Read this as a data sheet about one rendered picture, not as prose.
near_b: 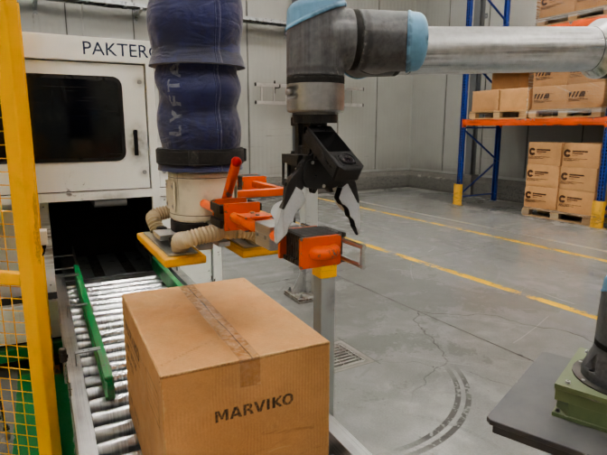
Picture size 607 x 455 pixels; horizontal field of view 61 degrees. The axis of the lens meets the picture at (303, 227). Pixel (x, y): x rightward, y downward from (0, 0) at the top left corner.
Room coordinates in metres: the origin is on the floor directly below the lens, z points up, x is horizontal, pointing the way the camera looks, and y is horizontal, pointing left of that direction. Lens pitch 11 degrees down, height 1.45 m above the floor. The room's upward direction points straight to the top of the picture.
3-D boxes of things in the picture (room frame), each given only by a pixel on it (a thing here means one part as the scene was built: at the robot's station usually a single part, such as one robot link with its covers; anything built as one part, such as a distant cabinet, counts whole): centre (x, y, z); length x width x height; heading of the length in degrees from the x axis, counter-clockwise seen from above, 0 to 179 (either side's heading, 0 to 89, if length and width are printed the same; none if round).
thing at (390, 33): (0.86, -0.13, 1.58); 0.12 x 0.12 x 0.09; 12
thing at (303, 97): (0.83, -0.02, 1.49); 0.10 x 0.09 x 0.05; 117
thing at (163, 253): (1.31, 0.35, 1.16); 0.34 x 0.10 x 0.05; 28
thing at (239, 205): (1.13, 0.15, 1.26); 0.10 x 0.08 x 0.06; 118
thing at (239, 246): (1.40, 0.19, 1.16); 0.34 x 0.10 x 0.05; 28
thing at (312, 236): (0.82, -0.01, 1.26); 0.08 x 0.07 x 0.05; 28
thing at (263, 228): (0.94, 0.05, 1.25); 0.07 x 0.07 x 0.04; 28
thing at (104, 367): (2.27, 1.04, 0.60); 1.60 x 0.10 x 0.09; 27
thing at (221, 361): (1.33, 0.25, 0.75); 0.60 x 0.40 x 0.40; 27
